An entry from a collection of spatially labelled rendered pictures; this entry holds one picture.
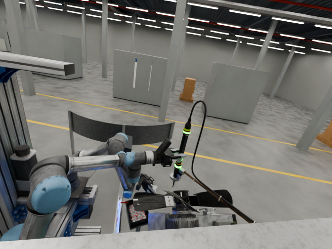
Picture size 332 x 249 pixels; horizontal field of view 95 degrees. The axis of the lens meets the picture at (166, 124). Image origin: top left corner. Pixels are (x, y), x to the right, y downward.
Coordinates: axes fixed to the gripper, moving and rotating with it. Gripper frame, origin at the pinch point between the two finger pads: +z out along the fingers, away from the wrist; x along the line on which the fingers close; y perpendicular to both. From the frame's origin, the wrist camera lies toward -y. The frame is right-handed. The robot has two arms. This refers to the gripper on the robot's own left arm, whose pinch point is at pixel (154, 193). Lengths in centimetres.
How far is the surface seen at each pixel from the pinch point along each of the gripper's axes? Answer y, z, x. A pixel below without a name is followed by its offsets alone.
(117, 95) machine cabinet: 316, -560, 73
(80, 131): 30, -216, 54
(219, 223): 19.9, 44.4, -1.3
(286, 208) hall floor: 263, 110, 87
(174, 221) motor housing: -2.9, 22.9, 1.8
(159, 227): -2.9, 14.1, 17.3
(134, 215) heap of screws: -2.1, -12.6, 34.2
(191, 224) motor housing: 3.5, 32.5, -0.3
